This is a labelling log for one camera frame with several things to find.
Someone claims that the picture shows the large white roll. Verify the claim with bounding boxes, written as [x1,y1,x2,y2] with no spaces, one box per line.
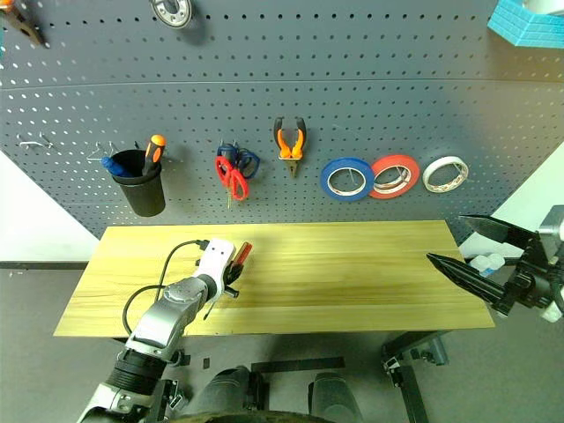
[522,0,564,17]

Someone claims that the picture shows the white tape roll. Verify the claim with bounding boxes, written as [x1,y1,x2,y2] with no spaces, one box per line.
[421,155,470,194]

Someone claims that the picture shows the metal wire pegboard hook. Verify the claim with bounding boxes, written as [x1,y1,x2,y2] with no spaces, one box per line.
[18,134,54,150]
[86,140,116,162]

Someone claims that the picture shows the dark navy handled scissors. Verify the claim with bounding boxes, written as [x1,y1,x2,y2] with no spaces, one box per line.
[215,141,241,167]

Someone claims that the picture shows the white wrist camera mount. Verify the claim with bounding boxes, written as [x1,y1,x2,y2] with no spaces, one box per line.
[535,204,564,323]
[196,237,234,301]

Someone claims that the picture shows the blue tape roll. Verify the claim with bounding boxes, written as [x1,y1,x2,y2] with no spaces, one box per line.
[320,156,375,203]

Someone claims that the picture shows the red handled scissors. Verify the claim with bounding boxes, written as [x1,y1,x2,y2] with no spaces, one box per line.
[214,155,250,211]

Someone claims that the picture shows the orange black needle-nose pliers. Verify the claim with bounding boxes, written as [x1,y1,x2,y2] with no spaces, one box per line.
[272,115,306,180]

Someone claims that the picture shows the blue handled scissors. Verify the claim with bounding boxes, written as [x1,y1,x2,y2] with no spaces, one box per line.
[228,147,261,182]

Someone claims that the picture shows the blue marker pen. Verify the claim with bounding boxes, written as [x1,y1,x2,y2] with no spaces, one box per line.
[100,156,133,178]

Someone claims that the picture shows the red tape roll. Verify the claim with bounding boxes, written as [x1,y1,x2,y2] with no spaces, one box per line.
[367,153,421,200]

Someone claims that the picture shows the round metal disc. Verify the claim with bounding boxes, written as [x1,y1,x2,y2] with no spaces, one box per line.
[148,0,194,30]

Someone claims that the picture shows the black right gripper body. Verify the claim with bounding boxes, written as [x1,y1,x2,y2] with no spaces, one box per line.
[495,237,564,316]

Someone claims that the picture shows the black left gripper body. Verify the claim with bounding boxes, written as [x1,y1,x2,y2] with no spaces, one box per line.
[221,271,241,299]

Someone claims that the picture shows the cyan textured bin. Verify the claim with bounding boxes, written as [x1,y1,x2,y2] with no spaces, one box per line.
[486,0,564,49]

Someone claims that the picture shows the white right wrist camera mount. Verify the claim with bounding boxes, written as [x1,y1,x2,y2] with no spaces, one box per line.
[535,204,564,323]

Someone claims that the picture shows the red handled screwdriver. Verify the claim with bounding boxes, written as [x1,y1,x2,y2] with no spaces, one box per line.
[203,241,254,322]

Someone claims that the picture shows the grey metal pegboard panel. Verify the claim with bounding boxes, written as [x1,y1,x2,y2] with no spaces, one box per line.
[0,0,564,248]

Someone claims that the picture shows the orange black screwdriver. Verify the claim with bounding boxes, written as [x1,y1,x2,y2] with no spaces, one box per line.
[141,134,167,176]

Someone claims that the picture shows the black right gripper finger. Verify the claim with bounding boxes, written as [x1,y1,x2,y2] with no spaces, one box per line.
[457,213,541,259]
[426,252,508,309]

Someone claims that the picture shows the black tool cup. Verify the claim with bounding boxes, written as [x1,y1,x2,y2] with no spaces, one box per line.
[110,149,167,218]

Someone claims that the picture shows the black flat bar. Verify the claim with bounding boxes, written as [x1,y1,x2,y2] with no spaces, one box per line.
[250,357,345,374]

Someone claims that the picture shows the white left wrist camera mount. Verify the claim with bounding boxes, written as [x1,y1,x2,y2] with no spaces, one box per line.
[196,237,234,301]

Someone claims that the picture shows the large orange handled pliers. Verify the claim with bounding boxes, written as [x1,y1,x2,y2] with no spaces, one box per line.
[0,0,45,45]

